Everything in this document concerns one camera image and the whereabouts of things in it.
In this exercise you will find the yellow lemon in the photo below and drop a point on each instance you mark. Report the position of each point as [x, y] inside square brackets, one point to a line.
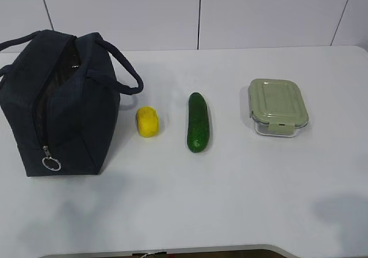
[147, 122]

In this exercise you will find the green cucumber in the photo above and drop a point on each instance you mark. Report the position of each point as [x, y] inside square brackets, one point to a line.
[198, 132]

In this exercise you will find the green lid glass container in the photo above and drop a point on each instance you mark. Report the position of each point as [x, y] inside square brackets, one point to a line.
[276, 107]

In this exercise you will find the dark blue lunch bag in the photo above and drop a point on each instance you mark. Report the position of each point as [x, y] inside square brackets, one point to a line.
[61, 98]

